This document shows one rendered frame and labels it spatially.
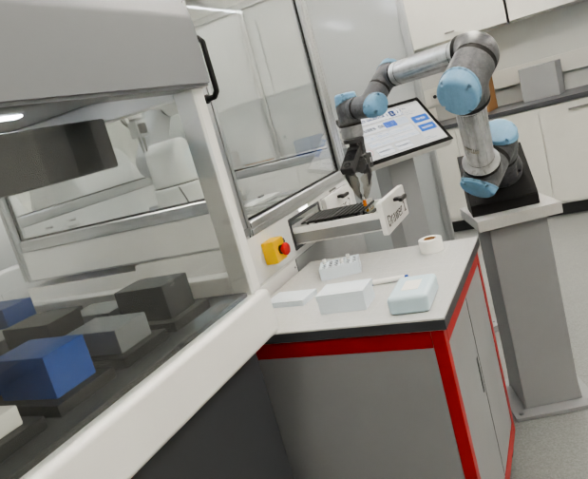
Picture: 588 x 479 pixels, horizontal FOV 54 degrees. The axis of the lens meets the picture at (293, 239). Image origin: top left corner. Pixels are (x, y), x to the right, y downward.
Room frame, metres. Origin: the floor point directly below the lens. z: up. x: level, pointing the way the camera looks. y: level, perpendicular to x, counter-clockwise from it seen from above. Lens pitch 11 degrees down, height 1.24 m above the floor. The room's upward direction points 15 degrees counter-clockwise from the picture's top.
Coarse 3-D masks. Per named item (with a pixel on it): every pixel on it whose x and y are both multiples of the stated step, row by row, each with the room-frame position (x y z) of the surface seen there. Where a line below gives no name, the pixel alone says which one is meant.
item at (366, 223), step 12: (360, 216) 1.85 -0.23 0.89; (372, 216) 1.84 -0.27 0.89; (300, 228) 1.96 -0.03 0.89; (312, 228) 1.94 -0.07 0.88; (324, 228) 1.92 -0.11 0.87; (336, 228) 1.89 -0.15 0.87; (348, 228) 1.88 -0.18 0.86; (360, 228) 1.86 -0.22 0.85; (372, 228) 1.84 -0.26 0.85; (300, 240) 1.96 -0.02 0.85; (312, 240) 1.94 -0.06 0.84
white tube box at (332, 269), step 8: (352, 256) 1.76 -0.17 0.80; (320, 264) 1.75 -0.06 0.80; (328, 264) 1.74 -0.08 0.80; (336, 264) 1.71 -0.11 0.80; (344, 264) 1.68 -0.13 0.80; (352, 264) 1.68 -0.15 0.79; (360, 264) 1.71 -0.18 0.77; (320, 272) 1.69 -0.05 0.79; (328, 272) 1.69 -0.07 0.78; (336, 272) 1.69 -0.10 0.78; (344, 272) 1.68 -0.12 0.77; (352, 272) 1.68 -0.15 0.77; (360, 272) 1.67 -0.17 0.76
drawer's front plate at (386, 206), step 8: (400, 184) 2.05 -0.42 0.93; (392, 192) 1.94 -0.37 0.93; (400, 192) 2.01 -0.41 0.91; (384, 200) 1.84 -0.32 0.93; (392, 200) 1.91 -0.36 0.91; (384, 208) 1.81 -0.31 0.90; (392, 208) 1.89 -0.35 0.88; (400, 208) 1.97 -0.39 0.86; (384, 216) 1.80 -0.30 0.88; (392, 216) 1.88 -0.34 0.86; (400, 216) 1.95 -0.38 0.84; (384, 224) 1.80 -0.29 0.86; (392, 224) 1.86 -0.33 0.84; (384, 232) 1.80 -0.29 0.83
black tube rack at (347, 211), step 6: (354, 204) 2.07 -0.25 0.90; (360, 204) 2.03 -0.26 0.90; (324, 210) 2.13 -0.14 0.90; (330, 210) 2.10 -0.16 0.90; (336, 210) 2.06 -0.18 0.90; (342, 210) 2.02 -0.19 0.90; (348, 210) 1.99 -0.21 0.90; (354, 210) 1.95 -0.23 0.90; (372, 210) 2.02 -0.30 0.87; (312, 216) 2.07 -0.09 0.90; (318, 216) 2.04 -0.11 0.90; (324, 216) 2.00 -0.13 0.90; (330, 216) 1.97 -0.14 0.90; (336, 216) 1.94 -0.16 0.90; (342, 216) 1.92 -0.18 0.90; (348, 216) 2.04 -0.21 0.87; (354, 216) 2.00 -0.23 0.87; (306, 222) 1.99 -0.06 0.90; (318, 222) 2.07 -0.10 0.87
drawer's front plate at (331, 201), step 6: (342, 186) 2.44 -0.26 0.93; (348, 186) 2.48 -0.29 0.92; (336, 192) 2.35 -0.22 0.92; (342, 192) 2.40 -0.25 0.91; (324, 198) 2.25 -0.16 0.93; (330, 198) 2.27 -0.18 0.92; (336, 198) 2.33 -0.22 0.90; (324, 204) 2.23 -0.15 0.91; (330, 204) 2.26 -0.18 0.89; (336, 204) 2.32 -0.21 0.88; (342, 204) 2.37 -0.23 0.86; (348, 204) 2.43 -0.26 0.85
